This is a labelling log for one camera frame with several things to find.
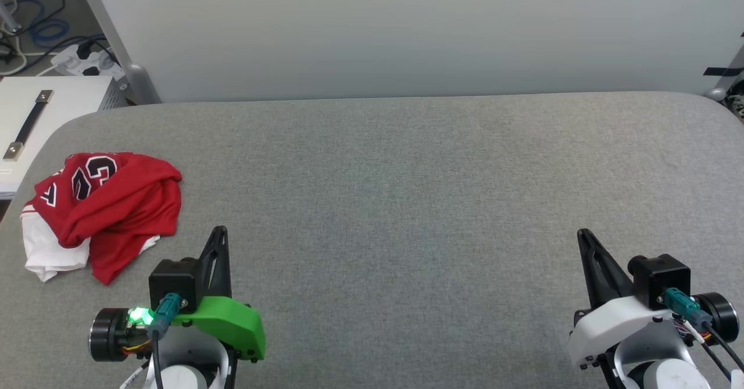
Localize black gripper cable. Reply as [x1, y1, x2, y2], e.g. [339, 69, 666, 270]
[663, 287, 744, 385]
[145, 293, 183, 389]

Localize white floor cable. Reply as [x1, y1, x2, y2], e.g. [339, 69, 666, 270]
[0, 28, 59, 77]

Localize white equipment case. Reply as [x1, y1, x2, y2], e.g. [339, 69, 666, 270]
[0, 76, 129, 199]

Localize grey metal partition post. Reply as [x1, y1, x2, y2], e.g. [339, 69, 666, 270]
[702, 28, 744, 102]
[76, 0, 162, 105]

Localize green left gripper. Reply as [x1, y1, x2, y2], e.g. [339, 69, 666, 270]
[89, 226, 267, 362]

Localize tangled cable bundle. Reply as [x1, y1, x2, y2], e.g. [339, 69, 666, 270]
[725, 78, 744, 124]

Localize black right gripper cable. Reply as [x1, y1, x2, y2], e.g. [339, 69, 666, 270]
[663, 287, 744, 385]

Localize blue cable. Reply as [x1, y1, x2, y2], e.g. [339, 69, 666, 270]
[10, 0, 71, 50]

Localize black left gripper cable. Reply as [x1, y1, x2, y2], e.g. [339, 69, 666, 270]
[145, 293, 183, 389]

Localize black case handle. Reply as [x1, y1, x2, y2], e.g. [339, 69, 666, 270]
[3, 90, 55, 162]

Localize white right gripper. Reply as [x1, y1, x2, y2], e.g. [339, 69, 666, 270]
[567, 228, 739, 372]

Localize white power strip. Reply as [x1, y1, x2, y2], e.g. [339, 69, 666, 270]
[51, 44, 125, 82]

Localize black floor cable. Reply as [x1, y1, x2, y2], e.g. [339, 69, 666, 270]
[12, 0, 117, 64]

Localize red white basketball jersey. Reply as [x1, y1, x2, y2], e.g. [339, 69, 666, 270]
[20, 152, 183, 285]

